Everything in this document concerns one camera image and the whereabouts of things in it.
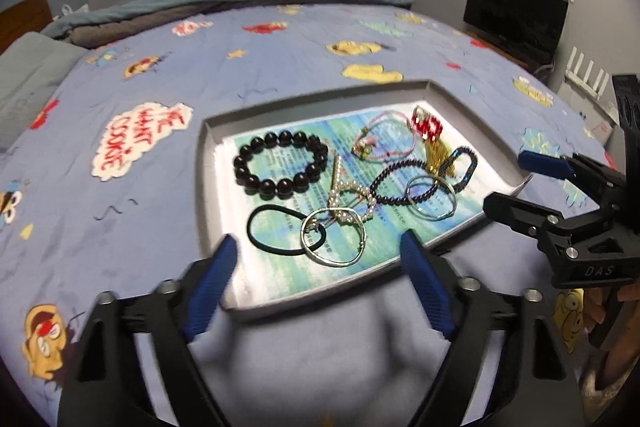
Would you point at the folded grey blanket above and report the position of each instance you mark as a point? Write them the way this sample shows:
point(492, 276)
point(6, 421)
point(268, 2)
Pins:
point(100, 34)

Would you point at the pearl hair ornament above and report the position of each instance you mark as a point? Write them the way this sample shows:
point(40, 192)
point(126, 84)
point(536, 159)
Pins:
point(341, 179)

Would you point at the person's right hand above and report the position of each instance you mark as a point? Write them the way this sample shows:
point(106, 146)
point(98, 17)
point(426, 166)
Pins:
point(594, 312)

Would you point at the red beaded tassel charm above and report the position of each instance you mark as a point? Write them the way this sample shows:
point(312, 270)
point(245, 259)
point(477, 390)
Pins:
point(427, 124)

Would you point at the white router with antennas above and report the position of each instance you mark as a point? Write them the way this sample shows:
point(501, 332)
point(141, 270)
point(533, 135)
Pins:
point(595, 89)

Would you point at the grey cardboard tray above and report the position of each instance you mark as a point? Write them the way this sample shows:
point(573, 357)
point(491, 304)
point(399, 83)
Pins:
point(207, 187)

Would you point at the wooden monitor stand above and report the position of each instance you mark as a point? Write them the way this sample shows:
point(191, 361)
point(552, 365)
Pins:
point(487, 43)

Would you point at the printed blue bed sheet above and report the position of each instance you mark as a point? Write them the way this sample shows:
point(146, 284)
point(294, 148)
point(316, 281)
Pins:
point(300, 72)

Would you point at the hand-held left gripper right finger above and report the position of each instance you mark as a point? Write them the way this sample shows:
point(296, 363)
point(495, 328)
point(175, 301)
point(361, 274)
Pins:
point(425, 287)

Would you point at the small silver bangle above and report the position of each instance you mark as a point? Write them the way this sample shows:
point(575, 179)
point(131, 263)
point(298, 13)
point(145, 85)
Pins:
point(454, 199)

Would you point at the white plastic bag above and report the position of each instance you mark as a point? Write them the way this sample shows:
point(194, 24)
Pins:
point(70, 10)

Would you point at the wooden headboard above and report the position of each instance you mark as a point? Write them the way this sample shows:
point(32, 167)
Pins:
point(25, 19)

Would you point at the large silver bangle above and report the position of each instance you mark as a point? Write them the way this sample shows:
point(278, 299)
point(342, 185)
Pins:
point(303, 234)

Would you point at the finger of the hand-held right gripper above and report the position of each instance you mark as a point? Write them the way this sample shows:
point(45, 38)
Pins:
point(540, 162)
point(510, 207)

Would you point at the black flat screen monitor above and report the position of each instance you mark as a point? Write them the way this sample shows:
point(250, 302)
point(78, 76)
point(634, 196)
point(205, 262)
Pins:
point(515, 14)

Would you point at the grey-blue pillow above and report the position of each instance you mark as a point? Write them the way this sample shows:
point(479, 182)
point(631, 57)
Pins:
point(35, 82)

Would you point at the printed blue-green paper sheet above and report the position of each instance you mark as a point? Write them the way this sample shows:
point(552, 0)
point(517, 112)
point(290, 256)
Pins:
point(280, 267)

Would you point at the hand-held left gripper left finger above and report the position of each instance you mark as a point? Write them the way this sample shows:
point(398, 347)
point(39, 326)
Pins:
point(215, 287)

